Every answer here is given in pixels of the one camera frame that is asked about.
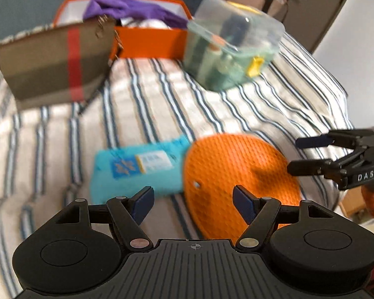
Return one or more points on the brown plaid handbag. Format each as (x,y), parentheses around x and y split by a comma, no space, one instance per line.
(61,64)

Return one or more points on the clear plastic storage box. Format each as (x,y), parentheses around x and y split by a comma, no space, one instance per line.
(229,44)

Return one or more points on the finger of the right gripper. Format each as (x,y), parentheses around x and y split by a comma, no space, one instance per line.
(326,140)
(325,167)

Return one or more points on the teal tissue pack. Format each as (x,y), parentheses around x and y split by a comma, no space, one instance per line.
(125,171)

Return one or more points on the brown door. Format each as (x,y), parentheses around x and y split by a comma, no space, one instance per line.
(308,21)

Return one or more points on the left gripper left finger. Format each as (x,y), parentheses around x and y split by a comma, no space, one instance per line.
(123,216)

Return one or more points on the orange silicone mat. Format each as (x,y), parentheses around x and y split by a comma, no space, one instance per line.
(214,165)

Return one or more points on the purple knit scarf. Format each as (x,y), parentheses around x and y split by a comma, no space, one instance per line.
(135,9)

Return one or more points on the orange cardboard box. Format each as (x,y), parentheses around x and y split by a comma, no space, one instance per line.
(138,42)

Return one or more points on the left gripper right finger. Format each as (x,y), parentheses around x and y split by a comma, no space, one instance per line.
(262,215)

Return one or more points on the right hand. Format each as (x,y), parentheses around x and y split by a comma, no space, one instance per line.
(368,196)

